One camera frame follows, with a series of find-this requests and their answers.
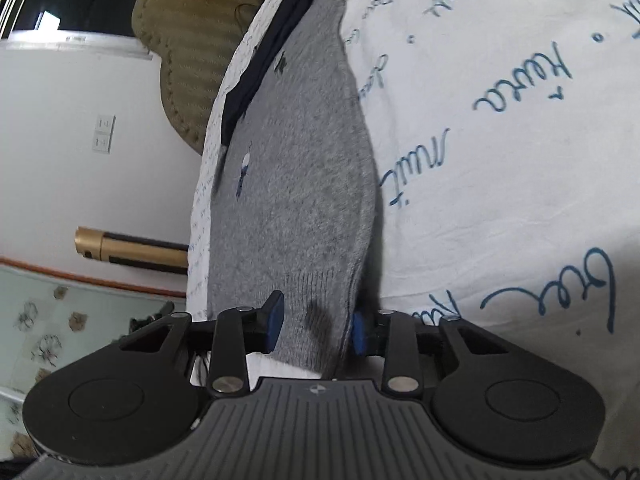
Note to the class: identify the white wall socket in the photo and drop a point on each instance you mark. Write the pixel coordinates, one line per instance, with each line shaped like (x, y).
(103, 133)

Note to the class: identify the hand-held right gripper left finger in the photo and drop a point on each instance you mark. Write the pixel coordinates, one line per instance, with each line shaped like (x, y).
(274, 322)

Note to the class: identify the olive padded headboard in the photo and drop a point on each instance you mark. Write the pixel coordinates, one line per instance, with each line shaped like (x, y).
(190, 50)

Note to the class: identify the gold and black tube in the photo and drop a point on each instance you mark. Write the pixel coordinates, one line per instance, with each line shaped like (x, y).
(130, 250)

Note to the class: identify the white printed bed sheet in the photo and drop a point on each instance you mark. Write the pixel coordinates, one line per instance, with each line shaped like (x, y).
(500, 200)

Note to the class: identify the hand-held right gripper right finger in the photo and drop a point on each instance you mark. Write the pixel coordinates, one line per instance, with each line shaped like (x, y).
(359, 335)

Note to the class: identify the grey sweater with navy sleeves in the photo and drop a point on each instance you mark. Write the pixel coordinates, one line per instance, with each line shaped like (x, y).
(300, 185)

